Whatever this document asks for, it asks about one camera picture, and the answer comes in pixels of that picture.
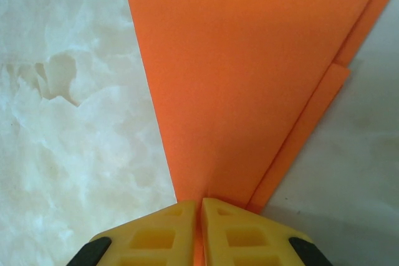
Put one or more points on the orange paper sheet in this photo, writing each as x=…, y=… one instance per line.
x=243, y=76

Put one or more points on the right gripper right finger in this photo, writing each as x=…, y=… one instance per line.
x=249, y=241

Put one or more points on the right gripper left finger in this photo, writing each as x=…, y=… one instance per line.
x=149, y=241

